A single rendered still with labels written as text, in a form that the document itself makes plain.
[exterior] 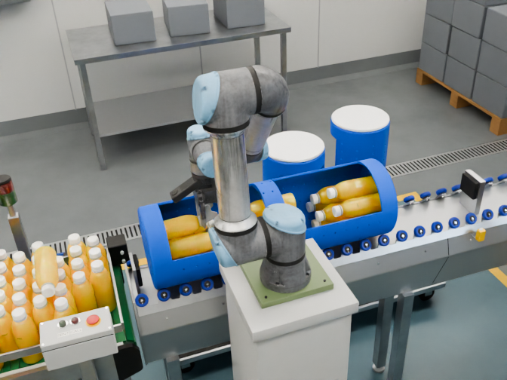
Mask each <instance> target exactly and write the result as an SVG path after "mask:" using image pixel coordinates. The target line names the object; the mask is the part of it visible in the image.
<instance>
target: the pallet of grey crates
mask: <svg viewBox="0 0 507 380"><path fill-rule="evenodd" d="M437 82H438V83H439V84H441V85H442V86H444V87H445V88H447V89H448V90H450V91H451V95H450V105H452V106H453V107H454V108H456V109H458V108H462V107H466V106H472V105H473V106H476V107H477V108H479V109H480V110H481V111H483V112H485V113H487V114H488V115H490V116H491V117H492V119H491V123H490V131H491V132H492V133H494V134H496V135H497V136H499V135H503V134H507V0H427V3H426V14H425V20H424V27H423V34H422V46H421V53H420V59H419V67H418V68H417V71H416V83H418V84H420V85H425V84H433V83H437Z"/></svg>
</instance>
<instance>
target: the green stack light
mask: <svg viewBox="0 0 507 380"><path fill-rule="evenodd" d="M17 201H18V199H17V194H16V192H15V189H14V190H13V191H12V192H11V193H9V194H7V195H0V205H1V206H3V207H9V206H11V205H14V204H15V203H17Z"/></svg>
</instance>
